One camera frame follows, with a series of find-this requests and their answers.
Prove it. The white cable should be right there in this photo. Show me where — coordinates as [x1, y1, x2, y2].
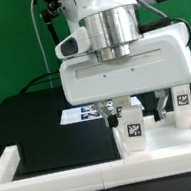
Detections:
[28, 0, 55, 75]

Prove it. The black cable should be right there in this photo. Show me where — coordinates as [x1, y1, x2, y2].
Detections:
[15, 68, 63, 95]

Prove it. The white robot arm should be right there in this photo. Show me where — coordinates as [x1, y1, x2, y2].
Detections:
[55, 0, 191, 127]

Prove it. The white square tabletop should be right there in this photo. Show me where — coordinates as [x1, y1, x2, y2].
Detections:
[113, 112, 191, 159]

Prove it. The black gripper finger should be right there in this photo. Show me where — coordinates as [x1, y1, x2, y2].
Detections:
[153, 89, 169, 122]
[94, 101, 119, 128]

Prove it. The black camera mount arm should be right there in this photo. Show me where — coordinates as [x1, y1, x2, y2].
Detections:
[40, 0, 61, 45]

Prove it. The white U-shaped obstacle fence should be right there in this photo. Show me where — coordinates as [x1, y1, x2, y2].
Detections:
[0, 144, 191, 191]

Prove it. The grey braided robot cable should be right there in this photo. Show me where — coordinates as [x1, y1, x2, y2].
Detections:
[126, 0, 191, 57]

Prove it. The white sheet with AprilTags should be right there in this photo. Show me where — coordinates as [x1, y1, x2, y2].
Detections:
[60, 97, 145, 126]

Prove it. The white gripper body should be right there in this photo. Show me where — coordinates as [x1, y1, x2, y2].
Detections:
[55, 22, 191, 105]

